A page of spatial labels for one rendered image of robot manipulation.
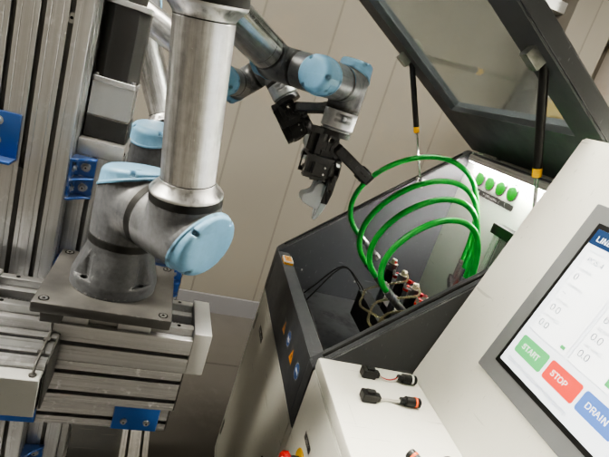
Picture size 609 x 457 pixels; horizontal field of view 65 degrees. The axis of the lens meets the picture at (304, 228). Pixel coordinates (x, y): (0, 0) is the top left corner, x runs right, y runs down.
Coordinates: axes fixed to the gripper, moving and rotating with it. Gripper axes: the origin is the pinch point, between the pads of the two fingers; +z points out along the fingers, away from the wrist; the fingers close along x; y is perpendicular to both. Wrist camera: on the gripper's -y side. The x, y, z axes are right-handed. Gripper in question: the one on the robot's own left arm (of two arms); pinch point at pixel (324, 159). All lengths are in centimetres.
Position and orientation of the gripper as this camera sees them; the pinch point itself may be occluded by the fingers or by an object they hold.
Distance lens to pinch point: 135.9
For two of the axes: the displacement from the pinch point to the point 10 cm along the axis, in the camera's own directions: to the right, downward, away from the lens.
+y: -9.0, 4.4, 0.0
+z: 4.4, 8.9, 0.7
